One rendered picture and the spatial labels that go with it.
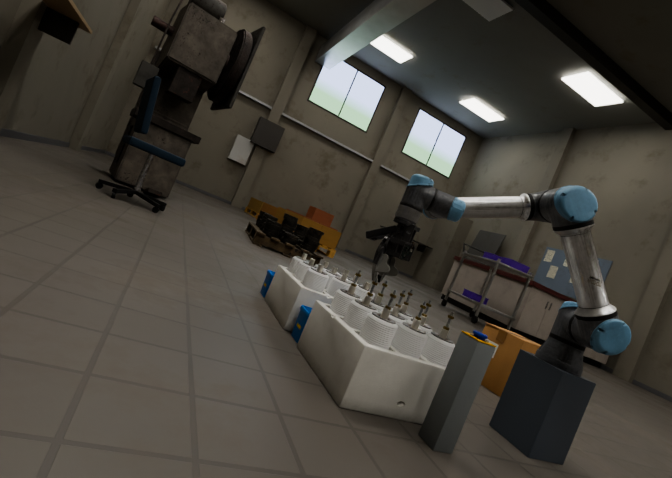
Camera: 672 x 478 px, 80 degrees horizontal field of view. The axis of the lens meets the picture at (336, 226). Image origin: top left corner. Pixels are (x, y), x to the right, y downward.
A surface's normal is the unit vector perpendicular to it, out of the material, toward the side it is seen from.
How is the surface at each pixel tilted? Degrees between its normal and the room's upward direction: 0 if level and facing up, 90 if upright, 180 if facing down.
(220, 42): 92
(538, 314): 90
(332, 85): 90
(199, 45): 92
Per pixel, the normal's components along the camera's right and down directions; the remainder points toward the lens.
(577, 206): -0.02, -0.14
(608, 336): 0.04, 0.12
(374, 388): 0.39, 0.14
